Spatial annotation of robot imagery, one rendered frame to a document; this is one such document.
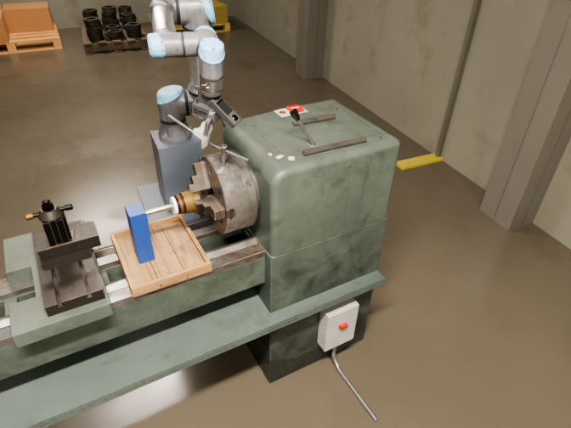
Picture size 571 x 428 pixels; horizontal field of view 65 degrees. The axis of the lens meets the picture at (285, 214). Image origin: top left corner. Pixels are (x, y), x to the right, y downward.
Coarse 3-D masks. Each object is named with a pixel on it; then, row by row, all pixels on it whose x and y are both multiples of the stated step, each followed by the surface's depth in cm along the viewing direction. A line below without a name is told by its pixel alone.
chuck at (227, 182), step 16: (208, 160) 167; (208, 176) 172; (224, 176) 164; (240, 176) 166; (208, 192) 180; (224, 192) 162; (240, 192) 165; (224, 208) 165; (240, 208) 166; (224, 224) 171; (240, 224) 172
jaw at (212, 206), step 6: (204, 198) 171; (210, 198) 171; (216, 198) 172; (198, 204) 168; (204, 204) 168; (210, 204) 168; (216, 204) 168; (198, 210) 169; (204, 210) 169; (210, 210) 168; (216, 210) 165; (222, 210) 165; (216, 216) 165; (222, 216) 167; (228, 216) 166; (234, 216) 168
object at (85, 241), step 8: (80, 224) 169; (88, 224) 169; (72, 232) 165; (80, 232) 165; (88, 232) 166; (96, 232) 166; (40, 240) 161; (72, 240) 161; (80, 240) 162; (88, 240) 164; (96, 240) 165; (40, 248) 158; (56, 248) 159; (64, 248) 160; (72, 248) 162; (80, 248) 164; (88, 248) 165; (40, 256) 158; (48, 256) 159; (56, 256) 161
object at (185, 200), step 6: (186, 192) 170; (180, 198) 168; (186, 198) 168; (192, 198) 169; (198, 198) 171; (180, 204) 167; (186, 204) 168; (192, 204) 169; (180, 210) 168; (186, 210) 169; (192, 210) 171
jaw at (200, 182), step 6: (198, 168) 172; (204, 168) 173; (198, 174) 172; (204, 174) 173; (192, 180) 172; (198, 180) 172; (204, 180) 173; (192, 186) 171; (198, 186) 172; (204, 186) 173; (210, 186) 174; (192, 192) 171
